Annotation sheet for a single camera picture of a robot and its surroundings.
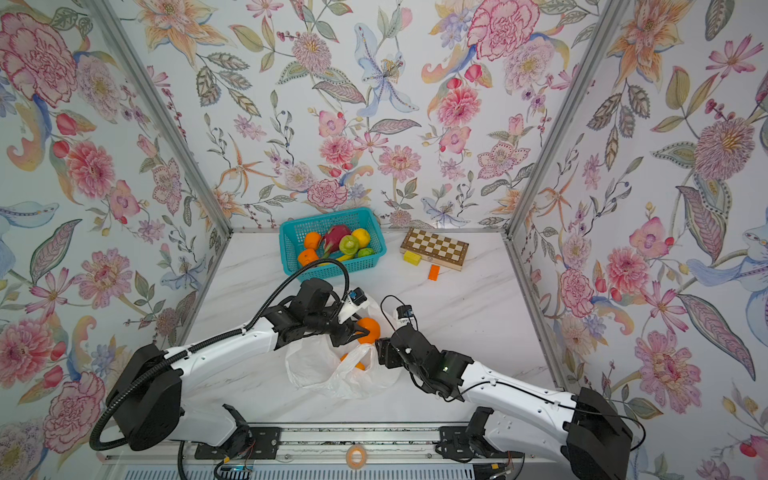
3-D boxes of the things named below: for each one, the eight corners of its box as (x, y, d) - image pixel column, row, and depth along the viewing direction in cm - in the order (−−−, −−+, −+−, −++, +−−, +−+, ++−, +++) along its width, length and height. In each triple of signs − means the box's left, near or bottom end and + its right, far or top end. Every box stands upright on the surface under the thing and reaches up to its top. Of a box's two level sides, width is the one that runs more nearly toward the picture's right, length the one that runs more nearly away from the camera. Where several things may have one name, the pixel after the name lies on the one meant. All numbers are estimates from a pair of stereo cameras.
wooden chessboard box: (399, 254, 116) (399, 248, 114) (409, 232, 124) (409, 226, 122) (462, 272, 111) (463, 266, 108) (468, 248, 119) (470, 242, 116)
